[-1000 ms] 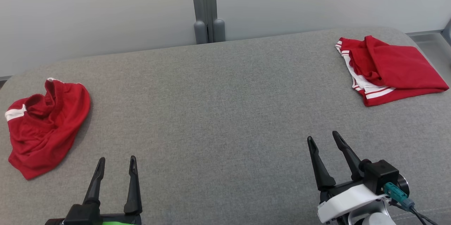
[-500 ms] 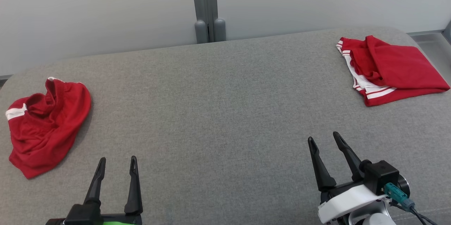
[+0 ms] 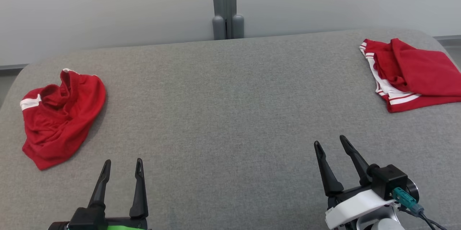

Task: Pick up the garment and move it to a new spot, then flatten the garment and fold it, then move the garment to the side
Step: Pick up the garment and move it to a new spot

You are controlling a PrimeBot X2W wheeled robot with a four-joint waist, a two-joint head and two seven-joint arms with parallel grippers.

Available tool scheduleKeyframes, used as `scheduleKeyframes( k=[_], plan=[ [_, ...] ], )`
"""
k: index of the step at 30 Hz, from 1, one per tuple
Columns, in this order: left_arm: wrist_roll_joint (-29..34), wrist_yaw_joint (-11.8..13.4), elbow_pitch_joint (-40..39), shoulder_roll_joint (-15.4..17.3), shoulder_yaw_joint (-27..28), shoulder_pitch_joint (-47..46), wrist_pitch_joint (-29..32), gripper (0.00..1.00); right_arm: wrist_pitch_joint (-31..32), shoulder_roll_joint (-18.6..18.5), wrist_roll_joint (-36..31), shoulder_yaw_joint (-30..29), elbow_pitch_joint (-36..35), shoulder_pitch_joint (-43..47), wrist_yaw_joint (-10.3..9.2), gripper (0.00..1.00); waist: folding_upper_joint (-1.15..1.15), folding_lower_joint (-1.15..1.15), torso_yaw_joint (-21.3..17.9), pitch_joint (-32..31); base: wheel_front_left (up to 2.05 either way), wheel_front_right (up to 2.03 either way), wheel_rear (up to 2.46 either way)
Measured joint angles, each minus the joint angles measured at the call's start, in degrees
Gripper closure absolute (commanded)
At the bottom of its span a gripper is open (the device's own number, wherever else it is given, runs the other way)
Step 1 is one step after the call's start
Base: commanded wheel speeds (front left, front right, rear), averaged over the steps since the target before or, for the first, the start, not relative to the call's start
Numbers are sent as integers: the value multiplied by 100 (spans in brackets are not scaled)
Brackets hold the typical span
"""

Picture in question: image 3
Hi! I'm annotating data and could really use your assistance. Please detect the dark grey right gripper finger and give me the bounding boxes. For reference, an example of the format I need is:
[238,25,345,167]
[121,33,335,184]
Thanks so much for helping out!
[340,135,373,186]
[314,141,344,197]

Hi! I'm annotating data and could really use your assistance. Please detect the red Bulls basketball jersey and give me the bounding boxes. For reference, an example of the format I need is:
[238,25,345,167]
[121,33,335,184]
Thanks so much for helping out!
[359,38,461,113]

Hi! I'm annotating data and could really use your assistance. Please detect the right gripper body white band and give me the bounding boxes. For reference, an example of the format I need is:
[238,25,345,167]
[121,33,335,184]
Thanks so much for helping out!
[325,185,397,230]

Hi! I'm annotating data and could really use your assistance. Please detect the red basketball shorts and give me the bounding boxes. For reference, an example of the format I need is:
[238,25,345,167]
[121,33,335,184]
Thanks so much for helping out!
[20,68,107,171]

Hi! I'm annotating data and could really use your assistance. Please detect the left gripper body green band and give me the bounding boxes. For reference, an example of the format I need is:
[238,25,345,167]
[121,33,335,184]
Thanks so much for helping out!
[106,217,150,230]

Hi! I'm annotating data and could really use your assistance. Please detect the teal right camera cable plug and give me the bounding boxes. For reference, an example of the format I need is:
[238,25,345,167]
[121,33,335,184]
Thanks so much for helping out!
[392,187,449,230]

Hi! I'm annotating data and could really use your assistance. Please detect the grey metal partition post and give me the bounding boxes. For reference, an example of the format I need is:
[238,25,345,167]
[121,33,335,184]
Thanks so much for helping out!
[210,0,245,40]

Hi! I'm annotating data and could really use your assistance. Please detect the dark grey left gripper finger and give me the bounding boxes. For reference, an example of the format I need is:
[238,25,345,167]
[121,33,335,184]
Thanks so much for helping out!
[130,158,149,218]
[88,160,111,209]

